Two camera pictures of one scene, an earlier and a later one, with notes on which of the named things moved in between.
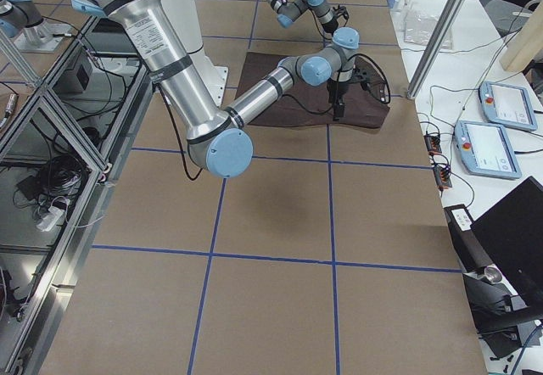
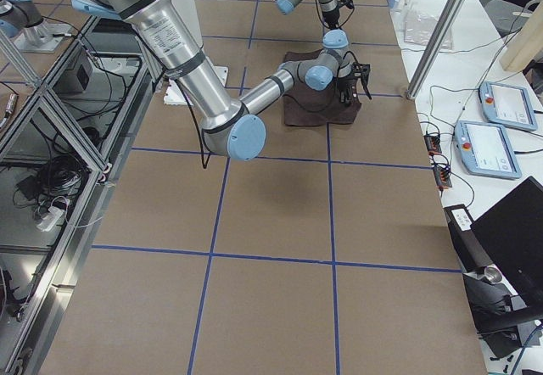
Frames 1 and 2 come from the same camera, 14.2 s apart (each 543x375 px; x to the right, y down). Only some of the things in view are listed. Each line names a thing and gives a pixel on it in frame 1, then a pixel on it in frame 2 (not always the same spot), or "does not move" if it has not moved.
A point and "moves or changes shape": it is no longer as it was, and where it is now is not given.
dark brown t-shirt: x=365 y=104 moves or changes shape
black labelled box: x=471 y=254 does not move
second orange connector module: x=442 y=176 does not move
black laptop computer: x=513 y=231 does not move
